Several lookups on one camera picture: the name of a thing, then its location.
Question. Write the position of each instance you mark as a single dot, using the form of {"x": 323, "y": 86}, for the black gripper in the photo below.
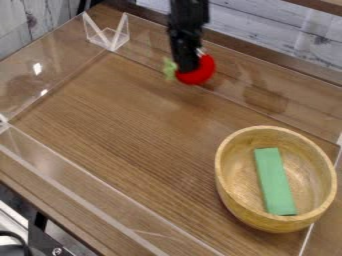
{"x": 188, "y": 16}

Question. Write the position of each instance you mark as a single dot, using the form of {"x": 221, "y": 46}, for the red plush fruit green leaf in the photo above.
{"x": 191, "y": 78}

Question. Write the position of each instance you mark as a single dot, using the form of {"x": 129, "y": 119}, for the wooden bowl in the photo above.
{"x": 308, "y": 169}

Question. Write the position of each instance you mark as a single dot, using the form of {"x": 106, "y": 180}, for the green rectangular block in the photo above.
{"x": 273, "y": 182}

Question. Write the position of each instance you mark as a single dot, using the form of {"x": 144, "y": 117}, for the black table leg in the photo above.
{"x": 40, "y": 221}

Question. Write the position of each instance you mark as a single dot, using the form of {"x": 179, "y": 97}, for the clear acrylic corner bracket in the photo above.
{"x": 106, "y": 38}

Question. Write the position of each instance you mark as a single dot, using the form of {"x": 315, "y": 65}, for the clear acrylic tray wall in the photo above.
{"x": 113, "y": 224}

